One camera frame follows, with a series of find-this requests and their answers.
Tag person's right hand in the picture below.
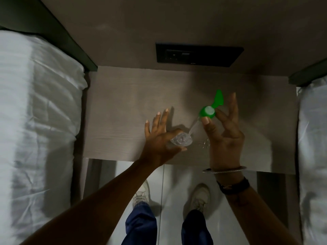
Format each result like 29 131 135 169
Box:
201 92 246 172

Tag person's left hand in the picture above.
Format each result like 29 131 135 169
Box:
139 108 188 168

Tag clear drinking glass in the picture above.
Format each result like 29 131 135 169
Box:
166 130 194 151

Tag clear bottle with green cap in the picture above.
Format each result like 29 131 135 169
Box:
194 89 225 130

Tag person's left forearm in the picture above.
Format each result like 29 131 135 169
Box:
19 158 165 245

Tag person's right forearm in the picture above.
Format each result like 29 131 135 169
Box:
210 168 303 245

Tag wooden nightstand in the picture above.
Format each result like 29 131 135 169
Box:
82 65 301 175

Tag silver bangle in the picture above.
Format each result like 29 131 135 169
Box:
203 165 247 174

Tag white right shoe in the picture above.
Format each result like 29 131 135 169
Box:
183 183 211 215

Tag white shoe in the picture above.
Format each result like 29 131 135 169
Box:
132 179 152 210
183 183 211 215

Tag white left shoe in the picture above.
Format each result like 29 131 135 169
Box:
132 179 152 210

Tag black wristband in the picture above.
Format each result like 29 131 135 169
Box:
216 177 250 196

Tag blue trousers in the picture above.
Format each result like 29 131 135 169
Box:
125 201 214 245

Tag bed with white sheet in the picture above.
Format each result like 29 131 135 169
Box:
0 28 89 245
296 75 327 245

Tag dark headboard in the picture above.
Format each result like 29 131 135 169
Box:
0 0 98 72
288 57 327 87

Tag black wall socket panel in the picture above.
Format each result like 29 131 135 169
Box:
155 42 245 68

